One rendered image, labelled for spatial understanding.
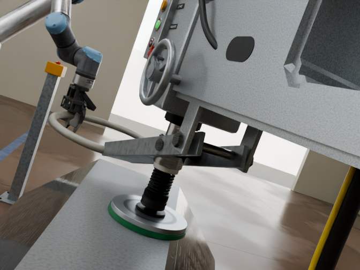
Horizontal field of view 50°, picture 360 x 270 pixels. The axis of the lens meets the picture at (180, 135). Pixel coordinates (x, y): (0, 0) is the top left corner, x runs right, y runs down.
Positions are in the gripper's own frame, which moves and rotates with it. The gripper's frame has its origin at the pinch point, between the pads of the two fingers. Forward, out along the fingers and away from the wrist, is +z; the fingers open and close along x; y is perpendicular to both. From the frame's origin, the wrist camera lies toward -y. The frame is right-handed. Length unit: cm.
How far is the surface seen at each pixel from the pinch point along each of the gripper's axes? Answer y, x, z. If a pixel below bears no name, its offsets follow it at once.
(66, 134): 24.5, 26.8, -6.3
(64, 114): 9.3, 3.3, -6.8
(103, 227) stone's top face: 51, 80, -3
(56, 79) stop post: -58, -100, -4
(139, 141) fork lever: 33, 67, -20
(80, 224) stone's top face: 56, 77, -3
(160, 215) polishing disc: 34, 82, -5
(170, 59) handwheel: 55, 85, -44
